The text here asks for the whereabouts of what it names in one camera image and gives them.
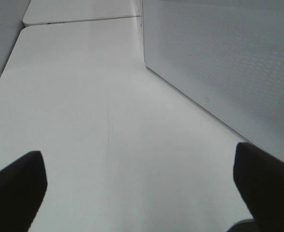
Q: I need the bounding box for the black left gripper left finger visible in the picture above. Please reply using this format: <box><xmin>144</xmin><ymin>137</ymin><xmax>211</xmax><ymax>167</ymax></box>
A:
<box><xmin>0</xmin><ymin>151</ymin><xmax>47</xmax><ymax>232</ymax></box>

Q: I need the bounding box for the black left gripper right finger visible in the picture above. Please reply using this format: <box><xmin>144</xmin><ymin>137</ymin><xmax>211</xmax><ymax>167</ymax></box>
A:
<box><xmin>233</xmin><ymin>143</ymin><xmax>284</xmax><ymax>232</ymax></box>

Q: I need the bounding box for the white microwave door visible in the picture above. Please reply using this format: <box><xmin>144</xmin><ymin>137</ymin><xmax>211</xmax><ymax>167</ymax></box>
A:
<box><xmin>142</xmin><ymin>0</ymin><xmax>284</xmax><ymax>162</ymax></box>

